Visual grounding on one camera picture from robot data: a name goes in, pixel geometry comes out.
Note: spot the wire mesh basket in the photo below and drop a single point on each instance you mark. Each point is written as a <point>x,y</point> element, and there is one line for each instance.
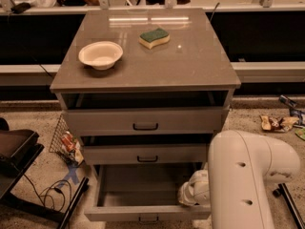
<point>73,158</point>

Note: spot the grey bottom drawer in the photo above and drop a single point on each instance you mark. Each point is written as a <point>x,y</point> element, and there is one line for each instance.
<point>146,193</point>

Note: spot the crumpled snack wrapper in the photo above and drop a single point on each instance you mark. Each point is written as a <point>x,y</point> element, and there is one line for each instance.
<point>279,125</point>

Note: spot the white paper bowl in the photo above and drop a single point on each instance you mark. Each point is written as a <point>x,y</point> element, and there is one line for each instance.
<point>100,55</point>

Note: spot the black cart leg right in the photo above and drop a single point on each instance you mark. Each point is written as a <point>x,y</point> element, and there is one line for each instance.
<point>282,190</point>

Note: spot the grey top drawer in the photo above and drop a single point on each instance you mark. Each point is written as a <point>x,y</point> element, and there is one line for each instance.
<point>159,121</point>

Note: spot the grey drawer cabinet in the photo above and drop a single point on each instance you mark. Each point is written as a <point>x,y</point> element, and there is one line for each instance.
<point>190,71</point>

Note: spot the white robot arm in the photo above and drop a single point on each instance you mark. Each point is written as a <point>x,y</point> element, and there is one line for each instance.
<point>233,183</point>

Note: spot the grey middle drawer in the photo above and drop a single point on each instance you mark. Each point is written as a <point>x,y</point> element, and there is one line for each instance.
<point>140,154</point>

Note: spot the green yellow sponge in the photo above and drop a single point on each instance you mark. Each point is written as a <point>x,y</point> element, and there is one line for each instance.
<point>154,38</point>

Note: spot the blue snack packet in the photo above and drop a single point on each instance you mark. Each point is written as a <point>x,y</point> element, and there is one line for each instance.
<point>293,110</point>

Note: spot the red snack can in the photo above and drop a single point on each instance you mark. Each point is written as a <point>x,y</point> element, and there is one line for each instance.
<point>67,141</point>

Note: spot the green packet at edge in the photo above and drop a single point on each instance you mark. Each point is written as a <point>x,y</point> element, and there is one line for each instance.
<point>300,133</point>

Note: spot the grey drawer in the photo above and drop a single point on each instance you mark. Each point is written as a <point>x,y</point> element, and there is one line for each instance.
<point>146,193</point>
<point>140,154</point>
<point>159,121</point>

